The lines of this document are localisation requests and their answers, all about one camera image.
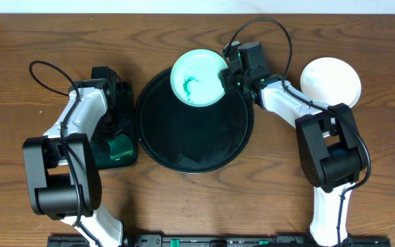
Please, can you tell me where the green yellow scrub sponge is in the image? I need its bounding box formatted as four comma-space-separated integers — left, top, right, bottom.
106, 134, 134, 161

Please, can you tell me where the pale green plate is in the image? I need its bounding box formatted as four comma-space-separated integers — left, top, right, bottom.
170, 49, 228, 107

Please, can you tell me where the white plate smeared green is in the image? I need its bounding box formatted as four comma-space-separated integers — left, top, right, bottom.
300, 57, 361, 108

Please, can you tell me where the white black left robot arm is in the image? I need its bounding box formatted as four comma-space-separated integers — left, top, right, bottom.
22, 75, 137, 246

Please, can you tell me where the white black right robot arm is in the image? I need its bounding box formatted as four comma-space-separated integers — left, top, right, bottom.
220, 47, 371, 246

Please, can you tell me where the dark green rectangular tray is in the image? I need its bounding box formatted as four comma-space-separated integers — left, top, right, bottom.
91, 82, 137, 170

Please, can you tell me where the round black tray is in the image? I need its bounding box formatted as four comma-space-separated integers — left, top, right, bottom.
134, 69, 254, 174

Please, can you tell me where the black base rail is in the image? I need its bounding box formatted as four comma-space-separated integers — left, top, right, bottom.
47, 235, 392, 247

